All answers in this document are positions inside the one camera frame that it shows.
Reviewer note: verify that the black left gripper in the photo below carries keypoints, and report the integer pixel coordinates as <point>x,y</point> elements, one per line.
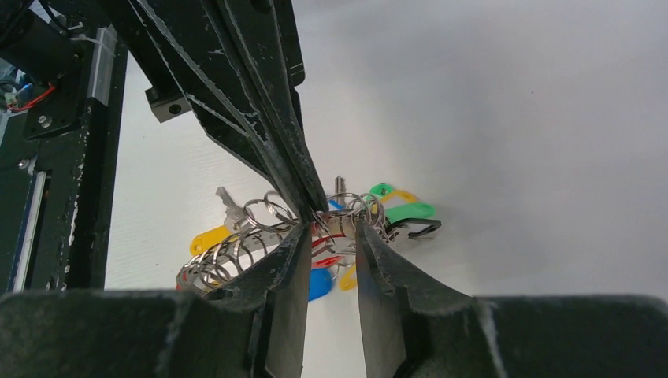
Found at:
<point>236,65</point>

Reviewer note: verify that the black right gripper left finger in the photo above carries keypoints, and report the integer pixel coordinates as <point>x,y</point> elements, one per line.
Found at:
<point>253,326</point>

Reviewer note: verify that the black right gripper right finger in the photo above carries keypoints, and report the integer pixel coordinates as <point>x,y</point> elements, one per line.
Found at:
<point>415,326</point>

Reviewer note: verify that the red key tag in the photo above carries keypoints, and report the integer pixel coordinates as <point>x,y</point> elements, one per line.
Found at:
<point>327,246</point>

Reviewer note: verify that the large keyring with yellow handle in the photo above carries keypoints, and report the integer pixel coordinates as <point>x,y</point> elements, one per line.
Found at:
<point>270,223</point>

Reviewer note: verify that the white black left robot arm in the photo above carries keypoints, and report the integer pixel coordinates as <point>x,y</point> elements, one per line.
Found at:
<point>48,54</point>

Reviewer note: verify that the yellow key tag lower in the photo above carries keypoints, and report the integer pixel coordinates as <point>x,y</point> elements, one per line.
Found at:
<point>348,281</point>

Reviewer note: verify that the yellow key tag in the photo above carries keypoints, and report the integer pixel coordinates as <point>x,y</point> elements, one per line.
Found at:
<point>398,197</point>
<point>348,281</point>

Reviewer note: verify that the blue key tag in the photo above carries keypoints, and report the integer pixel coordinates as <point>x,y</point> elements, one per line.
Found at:
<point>321,283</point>

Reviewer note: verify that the yellow tag loose key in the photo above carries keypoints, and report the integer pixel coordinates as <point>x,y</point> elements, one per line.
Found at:
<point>235,221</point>

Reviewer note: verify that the light green key tag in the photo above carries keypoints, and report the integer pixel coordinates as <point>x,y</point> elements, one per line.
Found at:
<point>419,210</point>

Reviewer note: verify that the yellow key tag upper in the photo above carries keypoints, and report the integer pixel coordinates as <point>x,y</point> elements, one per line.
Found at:
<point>398,197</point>

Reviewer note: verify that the dark green key tag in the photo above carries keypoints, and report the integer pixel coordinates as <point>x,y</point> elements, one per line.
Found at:
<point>381,189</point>

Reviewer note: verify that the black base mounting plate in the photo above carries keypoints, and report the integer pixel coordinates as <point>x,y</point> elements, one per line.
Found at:
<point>58,170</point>

